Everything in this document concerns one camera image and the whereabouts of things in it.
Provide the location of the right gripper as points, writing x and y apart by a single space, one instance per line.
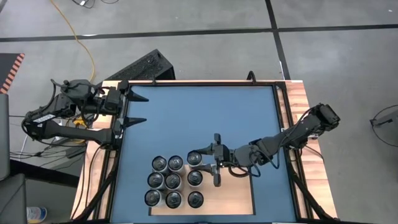
224 154

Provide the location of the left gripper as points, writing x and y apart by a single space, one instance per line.
112 102

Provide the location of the white Celsius can blue band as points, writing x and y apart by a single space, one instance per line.
159 163

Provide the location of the white Celsius can yellow band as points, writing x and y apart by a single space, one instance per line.
174 199

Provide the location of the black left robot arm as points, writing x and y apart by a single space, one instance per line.
77 134

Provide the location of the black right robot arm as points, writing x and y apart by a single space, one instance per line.
298 130

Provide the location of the wooden shelf board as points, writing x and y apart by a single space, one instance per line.
227 199

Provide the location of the silver mounting plate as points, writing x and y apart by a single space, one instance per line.
282 129
119 134

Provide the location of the black perforated metal box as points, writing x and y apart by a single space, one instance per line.
140 67

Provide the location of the blue table mat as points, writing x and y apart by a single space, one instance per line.
202 118

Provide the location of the grey power adapter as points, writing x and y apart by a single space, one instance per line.
76 152

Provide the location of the black flat floor bar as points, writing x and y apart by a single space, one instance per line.
43 174

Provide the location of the black orange striped floor mat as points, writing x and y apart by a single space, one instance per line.
7 67

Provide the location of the white plastic container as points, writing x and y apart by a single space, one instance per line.
36 214

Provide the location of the black table frame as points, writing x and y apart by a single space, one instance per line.
186 84

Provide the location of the black diagonal frame strut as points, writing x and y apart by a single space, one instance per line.
311 193
97 193

